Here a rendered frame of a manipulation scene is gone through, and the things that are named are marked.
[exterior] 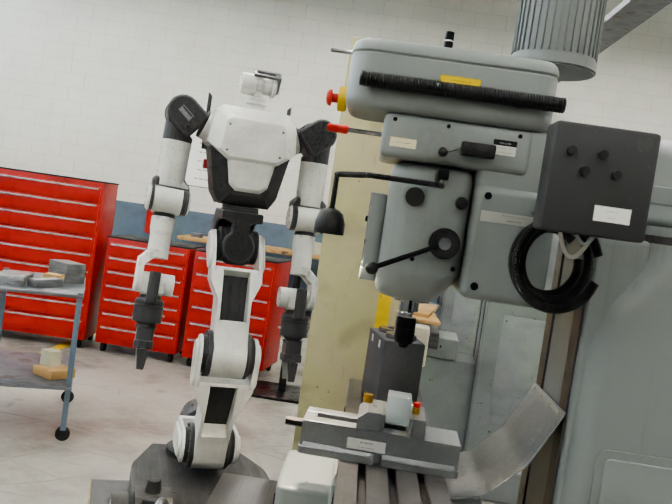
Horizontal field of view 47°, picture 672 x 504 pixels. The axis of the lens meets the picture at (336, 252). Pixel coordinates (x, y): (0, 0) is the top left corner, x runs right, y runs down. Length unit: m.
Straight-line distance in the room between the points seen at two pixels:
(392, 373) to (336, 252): 1.45
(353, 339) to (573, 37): 2.13
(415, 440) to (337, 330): 1.96
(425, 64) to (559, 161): 0.41
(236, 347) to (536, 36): 1.22
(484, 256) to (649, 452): 0.55
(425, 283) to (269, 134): 0.83
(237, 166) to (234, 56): 8.91
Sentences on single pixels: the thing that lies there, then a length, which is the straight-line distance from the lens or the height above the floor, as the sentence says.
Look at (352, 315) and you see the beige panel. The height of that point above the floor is 1.02.
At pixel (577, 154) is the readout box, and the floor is 1.66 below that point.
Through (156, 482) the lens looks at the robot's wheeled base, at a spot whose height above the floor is 0.65.
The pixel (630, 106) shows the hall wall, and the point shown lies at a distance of 11.53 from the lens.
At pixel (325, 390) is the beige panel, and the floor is 0.65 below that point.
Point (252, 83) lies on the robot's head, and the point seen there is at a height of 1.85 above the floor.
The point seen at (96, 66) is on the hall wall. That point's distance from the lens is 11.72.
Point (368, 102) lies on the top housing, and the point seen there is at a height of 1.74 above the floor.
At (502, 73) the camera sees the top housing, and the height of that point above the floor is 1.84.
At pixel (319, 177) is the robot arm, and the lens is 2.47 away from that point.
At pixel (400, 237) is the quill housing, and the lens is 1.76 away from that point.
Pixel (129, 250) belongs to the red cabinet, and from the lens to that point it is 6.77.
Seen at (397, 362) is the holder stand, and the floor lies 1.09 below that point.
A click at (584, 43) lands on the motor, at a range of 1.87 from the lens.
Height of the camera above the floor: 1.49
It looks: 3 degrees down
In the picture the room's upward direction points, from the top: 8 degrees clockwise
